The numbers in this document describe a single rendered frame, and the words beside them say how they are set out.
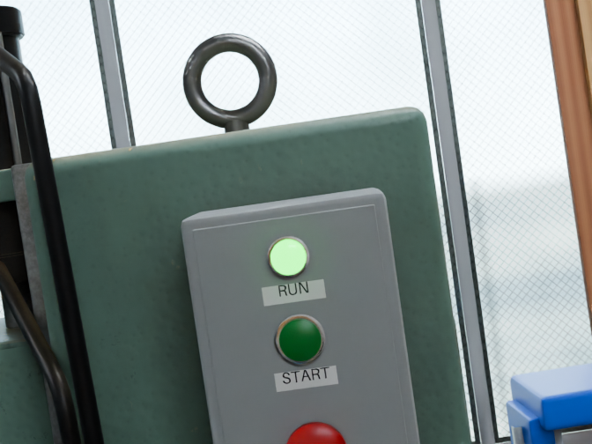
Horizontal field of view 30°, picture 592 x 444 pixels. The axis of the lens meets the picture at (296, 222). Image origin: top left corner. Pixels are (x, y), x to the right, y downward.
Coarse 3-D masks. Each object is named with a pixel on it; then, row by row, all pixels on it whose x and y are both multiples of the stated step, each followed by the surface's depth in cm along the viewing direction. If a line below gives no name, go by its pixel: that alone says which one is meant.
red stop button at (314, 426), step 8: (312, 424) 52; (320, 424) 52; (296, 432) 53; (304, 432) 52; (312, 432) 52; (320, 432) 52; (328, 432) 52; (336, 432) 52; (288, 440) 53; (296, 440) 52; (304, 440) 52; (312, 440) 52; (320, 440) 52; (328, 440) 52; (336, 440) 52; (344, 440) 53
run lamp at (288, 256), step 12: (276, 240) 53; (288, 240) 52; (300, 240) 52; (276, 252) 52; (288, 252) 52; (300, 252) 52; (276, 264) 52; (288, 264) 52; (300, 264) 52; (288, 276) 53
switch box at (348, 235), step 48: (192, 240) 53; (240, 240) 53; (336, 240) 53; (384, 240) 53; (192, 288) 53; (240, 288) 53; (336, 288) 53; (384, 288) 53; (240, 336) 53; (336, 336) 53; (384, 336) 53; (240, 384) 53; (336, 384) 53; (384, 384) 53; (240, 432) 53; (288, 432) 53; (384, 432) 53
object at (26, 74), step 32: (0, 64) 58; (32, 96) 55; (32, 128) 55; (32, 160) 56; (64, 256) 56; (0, 288) 66; (64, 288) 56; (32, 320) 62; (64, 320) 56; (64, 384) 58; (64, 416) 57; (96, 416) 56
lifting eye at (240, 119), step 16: (208, 48) 69; (224, 48) 69; (240, 48) 69; (256, 48) 69; (192, 64) 69; (256, 64) 69; (272, 64) 69; (192, 80) 69; (272, 80) 69; (192, 96) 69; (256, 96) 69; (272, 96) 69; (208, 112) 69; (224, 112) 69; (240, 112) 69; (256, 112) 69; (224, 128) 69; (240, 128) 69
